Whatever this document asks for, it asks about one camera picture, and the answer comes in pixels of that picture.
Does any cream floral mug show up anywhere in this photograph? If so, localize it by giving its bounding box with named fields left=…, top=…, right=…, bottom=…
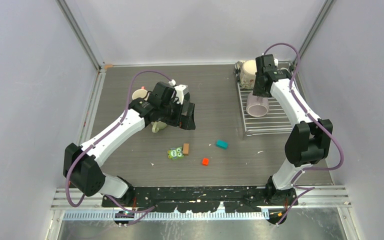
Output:
left=239, top=59, right=257, bottom=90

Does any light green cream mug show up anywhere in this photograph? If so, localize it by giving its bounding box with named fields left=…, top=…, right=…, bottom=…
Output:
left=151, top=121, right=167, bottom=133

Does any tan wooden block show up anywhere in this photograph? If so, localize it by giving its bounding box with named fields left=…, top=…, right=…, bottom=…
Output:
left=182, top=143, right=190, bottom=156

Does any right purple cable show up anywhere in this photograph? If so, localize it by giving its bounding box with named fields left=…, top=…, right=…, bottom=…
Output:
left=263, top=42, right=345, bottom=226

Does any lilac pink mug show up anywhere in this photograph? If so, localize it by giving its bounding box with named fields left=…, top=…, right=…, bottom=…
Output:
left=245, top=92, right=270, bottom=117

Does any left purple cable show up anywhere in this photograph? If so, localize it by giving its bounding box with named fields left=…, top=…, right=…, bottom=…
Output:
left=64, top=70, right=176, bottom=227

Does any green owl toy block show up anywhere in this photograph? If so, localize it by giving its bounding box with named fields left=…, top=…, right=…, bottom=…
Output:
left=167, top=147, right=184, bottom=160

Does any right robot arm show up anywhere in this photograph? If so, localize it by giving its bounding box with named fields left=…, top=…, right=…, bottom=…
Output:
left=253, top=54, right=333, bottom=205

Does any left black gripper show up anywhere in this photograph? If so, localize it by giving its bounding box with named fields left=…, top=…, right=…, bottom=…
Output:
left=160, top=99, right=195, bottom=131

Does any red cube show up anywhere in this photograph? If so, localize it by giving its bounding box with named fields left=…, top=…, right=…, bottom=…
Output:
left=201, top=158, right=210, bottom=166

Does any white wire dish rack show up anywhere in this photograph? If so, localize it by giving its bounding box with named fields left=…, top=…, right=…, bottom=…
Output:
left=233, top=61, right=292, bottom=137

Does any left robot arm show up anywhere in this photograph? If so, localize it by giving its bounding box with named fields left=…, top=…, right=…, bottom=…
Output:
left=63, top=81, right=196, bottom=207

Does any teal block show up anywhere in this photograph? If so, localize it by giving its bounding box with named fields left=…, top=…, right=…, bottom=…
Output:
left=215, top=140, right=229, bottom=150

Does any black base bar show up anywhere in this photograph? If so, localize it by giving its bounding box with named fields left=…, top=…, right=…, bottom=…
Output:
left=102, top=185, right=297, bottom=213

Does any purple cable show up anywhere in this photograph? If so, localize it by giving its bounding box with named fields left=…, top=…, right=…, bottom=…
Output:
left=263, top=42, right=345, bottom=226
left=64, top=70, right=176, bottom=227

